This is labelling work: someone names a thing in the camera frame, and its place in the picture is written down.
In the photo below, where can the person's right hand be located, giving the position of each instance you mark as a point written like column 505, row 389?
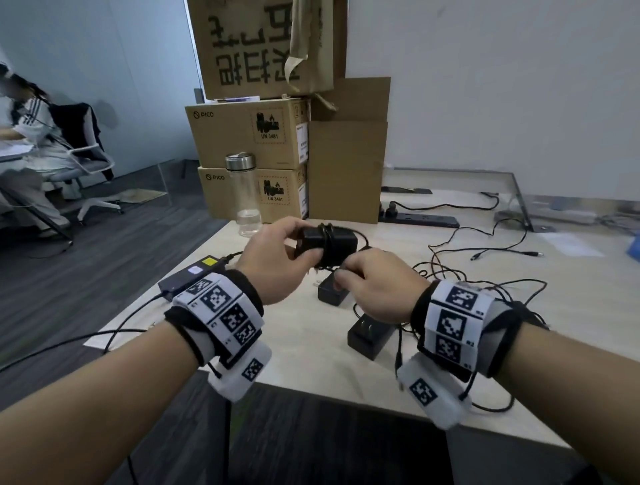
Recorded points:
column 385, row 290

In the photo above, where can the cardboard box with warning label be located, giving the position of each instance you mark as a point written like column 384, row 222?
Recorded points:
column 250, row 195
column 240, row 132

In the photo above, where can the black pronged plug adapter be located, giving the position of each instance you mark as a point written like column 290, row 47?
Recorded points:
column 370, row 336

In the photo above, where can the person's left hand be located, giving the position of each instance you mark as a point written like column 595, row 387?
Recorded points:
column 267, row 272

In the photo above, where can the person's right forearm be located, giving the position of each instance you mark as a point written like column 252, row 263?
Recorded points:
column 575, row 384

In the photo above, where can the black laptop power brick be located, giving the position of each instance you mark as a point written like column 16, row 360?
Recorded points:
column 187, row 280

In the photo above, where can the wrist marker tracker band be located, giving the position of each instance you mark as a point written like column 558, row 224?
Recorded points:
column 455, row 335
column 222, row 320

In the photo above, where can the glass panel with metal frame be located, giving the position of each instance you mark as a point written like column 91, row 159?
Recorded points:
column 500, row 200

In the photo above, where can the plain brown cardboard box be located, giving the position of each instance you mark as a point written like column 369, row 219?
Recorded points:
column 347, row 160

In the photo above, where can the white office chair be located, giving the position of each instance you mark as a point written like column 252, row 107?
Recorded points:
column 90, row 170

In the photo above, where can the small black power adapter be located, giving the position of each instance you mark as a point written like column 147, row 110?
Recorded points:
column 332, row 294

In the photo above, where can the clear water bottle steel cap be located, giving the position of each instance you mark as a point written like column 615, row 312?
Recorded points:
column 244, row 195

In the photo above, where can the right wrist marker tracker band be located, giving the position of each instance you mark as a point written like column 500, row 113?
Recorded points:
column 455, row 335

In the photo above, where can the person's left forearm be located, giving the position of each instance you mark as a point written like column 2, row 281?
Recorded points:
column 95, row 404

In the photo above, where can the flat cardboard piece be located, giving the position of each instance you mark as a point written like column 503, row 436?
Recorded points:
column 140, row 196

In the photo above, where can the blue object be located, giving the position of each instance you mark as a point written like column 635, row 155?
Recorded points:
column 635, row 247

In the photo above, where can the large printed cardboard box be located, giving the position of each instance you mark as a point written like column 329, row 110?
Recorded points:
column 255, row 45

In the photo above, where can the black jacket on chair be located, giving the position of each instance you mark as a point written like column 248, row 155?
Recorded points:
column 80, row 127

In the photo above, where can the person's left thumb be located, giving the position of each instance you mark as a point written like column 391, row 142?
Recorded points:
column 306, row 259

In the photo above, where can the person's right thumb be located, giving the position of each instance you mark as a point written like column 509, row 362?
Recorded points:
column 345, row 281

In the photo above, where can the left wrist marker tracker band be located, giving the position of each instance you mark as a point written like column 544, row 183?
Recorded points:
column 222, row 320

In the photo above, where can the black power strip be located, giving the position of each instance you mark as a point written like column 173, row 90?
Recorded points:
column 425, row 219

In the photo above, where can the white paper sheet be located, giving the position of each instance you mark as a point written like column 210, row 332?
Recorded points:
column 572, row 245

